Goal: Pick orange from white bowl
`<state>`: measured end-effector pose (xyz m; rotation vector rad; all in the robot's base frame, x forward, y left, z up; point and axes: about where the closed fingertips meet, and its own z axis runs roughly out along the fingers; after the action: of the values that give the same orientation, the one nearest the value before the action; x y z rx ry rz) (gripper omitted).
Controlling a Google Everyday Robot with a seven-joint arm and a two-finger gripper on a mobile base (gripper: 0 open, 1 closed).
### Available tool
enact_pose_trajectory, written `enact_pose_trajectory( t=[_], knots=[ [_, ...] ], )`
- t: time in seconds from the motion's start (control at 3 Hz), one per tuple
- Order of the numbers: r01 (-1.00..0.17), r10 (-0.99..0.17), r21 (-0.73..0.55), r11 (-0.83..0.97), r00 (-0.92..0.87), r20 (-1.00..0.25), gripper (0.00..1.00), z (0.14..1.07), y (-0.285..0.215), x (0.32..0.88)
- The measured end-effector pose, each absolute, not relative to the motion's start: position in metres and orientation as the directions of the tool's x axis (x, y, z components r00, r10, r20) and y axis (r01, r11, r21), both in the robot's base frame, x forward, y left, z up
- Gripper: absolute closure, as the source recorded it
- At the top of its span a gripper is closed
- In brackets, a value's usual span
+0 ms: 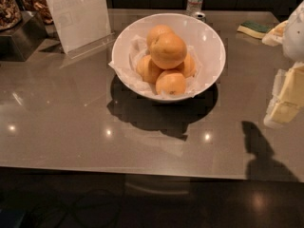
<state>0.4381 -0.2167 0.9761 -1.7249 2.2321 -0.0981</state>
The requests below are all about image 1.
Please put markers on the white ceramic bowl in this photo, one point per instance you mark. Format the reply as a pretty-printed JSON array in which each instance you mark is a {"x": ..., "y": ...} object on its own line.
[{"x": 193, "y": 32}]

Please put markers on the yellow green sponge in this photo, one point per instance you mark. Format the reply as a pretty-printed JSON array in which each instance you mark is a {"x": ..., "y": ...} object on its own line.
[{"x": 253, "y": 29}]

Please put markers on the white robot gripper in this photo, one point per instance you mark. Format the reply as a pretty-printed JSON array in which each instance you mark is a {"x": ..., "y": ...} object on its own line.
[{"x": 294, "y": 35}]

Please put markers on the white paper bowl liner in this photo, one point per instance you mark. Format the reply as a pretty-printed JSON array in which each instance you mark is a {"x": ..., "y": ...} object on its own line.
[{"x": 128, "y": 52}]

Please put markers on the glass jar of nuts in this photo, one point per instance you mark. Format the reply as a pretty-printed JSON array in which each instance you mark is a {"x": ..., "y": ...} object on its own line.
[{"x": 10, "y": 15}]

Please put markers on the metal can top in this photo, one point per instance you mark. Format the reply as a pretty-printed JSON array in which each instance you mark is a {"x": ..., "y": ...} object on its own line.
[{"x": 199, "y": 15}]

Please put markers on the dark metal stand block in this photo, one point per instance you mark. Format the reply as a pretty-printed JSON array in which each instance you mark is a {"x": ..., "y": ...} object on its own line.
[{"x": 18, "y": 43}]

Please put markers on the orange fruit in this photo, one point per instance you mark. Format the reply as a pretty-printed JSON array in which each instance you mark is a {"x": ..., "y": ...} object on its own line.
[
  {"x": 187, "y": 67},
  {"x": 155, "y": 32},
  {"x": 168, "y": 50},
  {"x": 171, "y": 82},
  {"x": 148, "y": 70}
]

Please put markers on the clear acrylic sign holder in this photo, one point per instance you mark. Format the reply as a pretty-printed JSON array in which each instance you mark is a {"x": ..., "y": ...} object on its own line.
[{"x": 82, "y": 25}]

